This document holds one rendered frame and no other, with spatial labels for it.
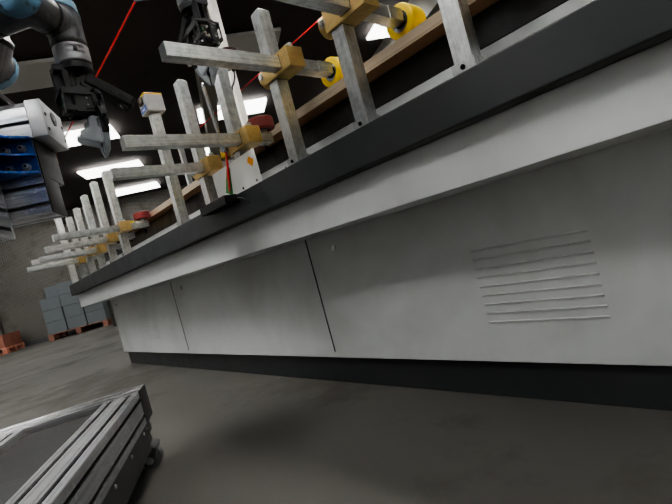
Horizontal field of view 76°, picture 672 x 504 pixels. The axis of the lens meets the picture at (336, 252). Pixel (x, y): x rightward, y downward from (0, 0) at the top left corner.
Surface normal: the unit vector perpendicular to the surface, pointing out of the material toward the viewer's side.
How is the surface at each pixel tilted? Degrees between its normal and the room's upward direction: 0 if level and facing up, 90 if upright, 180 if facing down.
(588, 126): 90
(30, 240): 90
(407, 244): 90
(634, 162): 90
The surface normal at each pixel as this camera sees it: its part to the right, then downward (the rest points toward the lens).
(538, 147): -0.71, 0.20
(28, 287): 0.24, -0.05
